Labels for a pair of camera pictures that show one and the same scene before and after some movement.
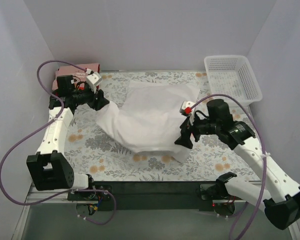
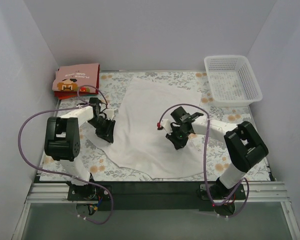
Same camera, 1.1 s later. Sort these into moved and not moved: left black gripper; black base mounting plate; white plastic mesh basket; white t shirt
Moved: left black gripper; white t shirt
Not moved: white plastic mesh basket; black base mounting plate
